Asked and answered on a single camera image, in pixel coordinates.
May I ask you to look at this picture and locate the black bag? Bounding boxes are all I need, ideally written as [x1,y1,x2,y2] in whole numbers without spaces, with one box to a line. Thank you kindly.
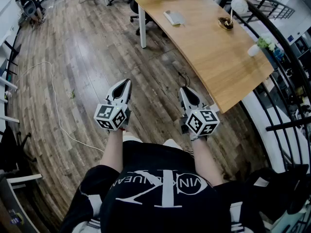
[245,164,310,222]

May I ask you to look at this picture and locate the gold lamp with white globe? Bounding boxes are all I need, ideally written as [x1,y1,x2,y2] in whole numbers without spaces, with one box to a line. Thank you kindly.
[217,0,250,31]

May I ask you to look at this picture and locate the person's left forearm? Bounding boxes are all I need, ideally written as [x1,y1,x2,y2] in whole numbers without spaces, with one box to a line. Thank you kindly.
[100,129,127,173]

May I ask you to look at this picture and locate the wooden curved table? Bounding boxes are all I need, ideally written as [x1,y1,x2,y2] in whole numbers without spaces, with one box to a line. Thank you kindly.
[223,0,311,177]

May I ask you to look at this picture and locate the thin black cable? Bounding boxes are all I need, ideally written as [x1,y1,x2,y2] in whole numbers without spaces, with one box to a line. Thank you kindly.
[178,71,191,87]

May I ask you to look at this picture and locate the white metal frame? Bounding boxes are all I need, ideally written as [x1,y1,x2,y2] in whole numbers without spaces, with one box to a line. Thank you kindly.
[6,173,43,233]

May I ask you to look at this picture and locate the person's white shorts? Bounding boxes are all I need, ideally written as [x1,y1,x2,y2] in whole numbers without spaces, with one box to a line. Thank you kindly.
[122,134,183,150]

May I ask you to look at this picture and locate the white table leg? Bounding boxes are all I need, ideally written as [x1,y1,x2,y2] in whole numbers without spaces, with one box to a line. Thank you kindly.
[138,5,147,49]

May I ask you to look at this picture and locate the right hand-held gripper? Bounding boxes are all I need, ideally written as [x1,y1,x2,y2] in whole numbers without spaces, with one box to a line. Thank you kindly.
[179,86,221,137]

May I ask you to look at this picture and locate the white vase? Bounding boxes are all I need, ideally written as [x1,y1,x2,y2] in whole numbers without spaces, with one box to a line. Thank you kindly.
[247,44,261,57]

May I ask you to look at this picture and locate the white floor cable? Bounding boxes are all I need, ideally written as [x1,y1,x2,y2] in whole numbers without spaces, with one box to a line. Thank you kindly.
[14,61,105,154]

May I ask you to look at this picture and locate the person's black printed t-shirt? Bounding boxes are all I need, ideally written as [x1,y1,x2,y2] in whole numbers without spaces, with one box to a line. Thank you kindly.
[59,141,265,233]

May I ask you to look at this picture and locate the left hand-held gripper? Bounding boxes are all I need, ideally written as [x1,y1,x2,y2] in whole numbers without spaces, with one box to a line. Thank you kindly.
[94,79,133,132]

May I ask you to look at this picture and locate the white and green flowers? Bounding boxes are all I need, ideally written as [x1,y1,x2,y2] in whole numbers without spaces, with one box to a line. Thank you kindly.
[257,33,277,52]

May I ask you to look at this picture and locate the person's right forearm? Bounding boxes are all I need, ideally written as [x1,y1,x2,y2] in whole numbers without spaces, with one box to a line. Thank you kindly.
[189,136,224,186]

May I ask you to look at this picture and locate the white wristband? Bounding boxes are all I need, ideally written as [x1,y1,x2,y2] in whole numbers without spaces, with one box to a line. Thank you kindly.
[190,133,207,142]

